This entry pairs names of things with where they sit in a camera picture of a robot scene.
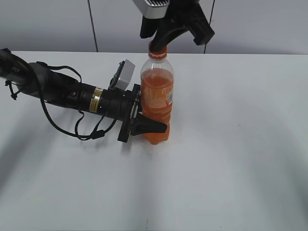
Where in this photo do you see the black left camera cable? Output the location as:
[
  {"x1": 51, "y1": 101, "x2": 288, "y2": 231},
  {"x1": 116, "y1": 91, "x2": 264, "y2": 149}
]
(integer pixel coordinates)
[{"x1": 4, "y1": 62, "x2": 118, "y2": 141}]

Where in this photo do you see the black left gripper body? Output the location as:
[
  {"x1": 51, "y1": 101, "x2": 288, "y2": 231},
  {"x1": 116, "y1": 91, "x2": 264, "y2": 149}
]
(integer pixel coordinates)
[{"x1": 100, "y1": 84, "x2": 141, "y2": 142}]

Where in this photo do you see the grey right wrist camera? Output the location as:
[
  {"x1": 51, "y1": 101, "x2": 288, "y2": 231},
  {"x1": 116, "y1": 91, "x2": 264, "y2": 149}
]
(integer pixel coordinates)
[{"x1": 133, "y1": 0, "x2": 170, "y2": 19}]

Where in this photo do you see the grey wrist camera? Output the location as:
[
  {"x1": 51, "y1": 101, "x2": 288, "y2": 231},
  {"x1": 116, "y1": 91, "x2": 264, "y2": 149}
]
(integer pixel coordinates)
[
  {"x1": 133, "y1": 0, "x2": 170, "y2": 19},
  {"x1": 109, "y1": 59, "x2": 135, "y2": 90}
]

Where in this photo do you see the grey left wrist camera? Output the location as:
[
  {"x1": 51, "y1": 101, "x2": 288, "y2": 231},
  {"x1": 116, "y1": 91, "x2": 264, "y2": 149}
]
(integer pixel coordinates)
[{"x1": 109, "y1": 59, "x2": 135, "y2": 90}]

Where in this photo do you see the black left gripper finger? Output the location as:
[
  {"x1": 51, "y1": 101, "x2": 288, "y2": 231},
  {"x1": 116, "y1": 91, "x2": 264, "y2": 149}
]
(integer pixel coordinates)
[{"x1": 133, "y1": 113, "x2": 167, "y2": 136}]

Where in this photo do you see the orange bottle cap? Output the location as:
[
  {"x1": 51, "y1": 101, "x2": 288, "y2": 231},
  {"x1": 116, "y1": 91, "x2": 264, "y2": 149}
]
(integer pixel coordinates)
[{"x1": 148, "y1": 40, "x2": 167, "y2": 60}]

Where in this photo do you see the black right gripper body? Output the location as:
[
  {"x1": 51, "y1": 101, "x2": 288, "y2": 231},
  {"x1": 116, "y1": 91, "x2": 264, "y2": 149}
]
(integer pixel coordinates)
[{"x1": 140, "y1": 0, "x2": 215, "y2": 46}]

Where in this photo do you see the orange soda plastic bottle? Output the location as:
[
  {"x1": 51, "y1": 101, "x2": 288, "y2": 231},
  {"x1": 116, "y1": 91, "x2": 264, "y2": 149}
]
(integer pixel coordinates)
[{"x1": 141, "y1": 54, "x2": 174, "y2": 144}]

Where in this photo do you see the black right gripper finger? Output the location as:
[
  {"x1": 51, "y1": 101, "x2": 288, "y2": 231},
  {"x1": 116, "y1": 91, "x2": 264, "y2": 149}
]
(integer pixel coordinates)
[{"x1": 150, "y1": 18, "x2": 188, "y2": 51}]

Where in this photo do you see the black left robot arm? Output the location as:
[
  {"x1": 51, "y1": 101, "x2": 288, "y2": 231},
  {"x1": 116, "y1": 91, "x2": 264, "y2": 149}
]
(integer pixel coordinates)
[{"x1": 0, "y1": 48, "x2": 167, "y2": 142}]

